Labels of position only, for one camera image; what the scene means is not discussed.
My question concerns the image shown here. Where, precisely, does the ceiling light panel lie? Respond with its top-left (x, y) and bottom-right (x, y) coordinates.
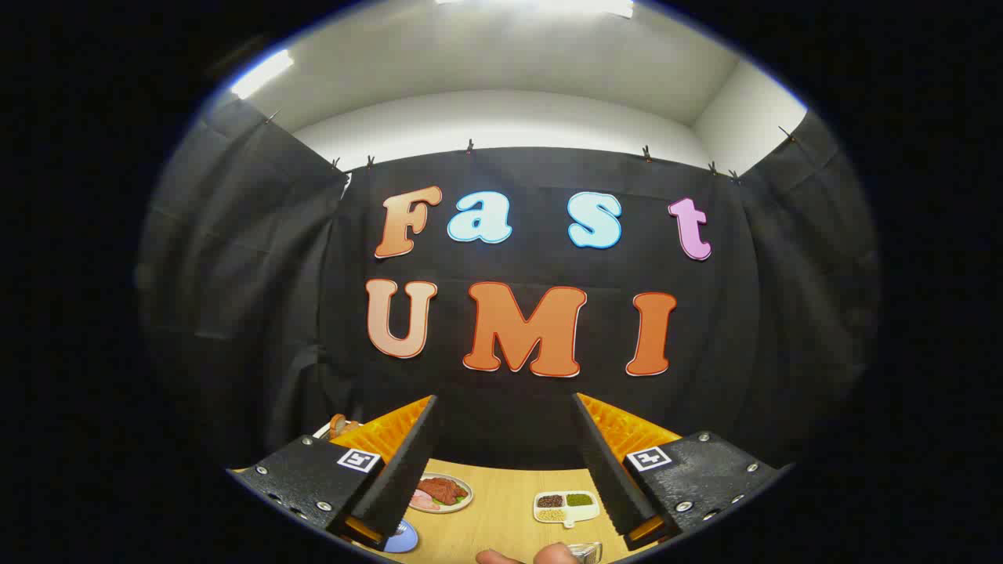
top-left (230, 49), bottom-right (295, 100)
top-left (435, 0), bottom-right (635, 20)

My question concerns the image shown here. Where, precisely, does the white divided dish with beans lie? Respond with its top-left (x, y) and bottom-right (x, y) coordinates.
top-left (533, 490), bottom-right (601, 528)

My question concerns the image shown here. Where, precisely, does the plate of meat slices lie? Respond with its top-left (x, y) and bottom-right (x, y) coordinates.
top-left (407, 473), bottom-right (474, 515)

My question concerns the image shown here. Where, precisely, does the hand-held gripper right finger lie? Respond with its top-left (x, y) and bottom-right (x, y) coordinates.
top-left (570, 392), bottom-right (794, 551)

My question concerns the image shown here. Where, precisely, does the blue round plate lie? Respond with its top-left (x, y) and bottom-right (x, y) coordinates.
top-left (382, 519), bottom-right (420, 555)

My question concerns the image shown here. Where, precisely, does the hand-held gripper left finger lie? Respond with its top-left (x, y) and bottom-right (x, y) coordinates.
top-left (227, 394), bottom-right (440, 549)

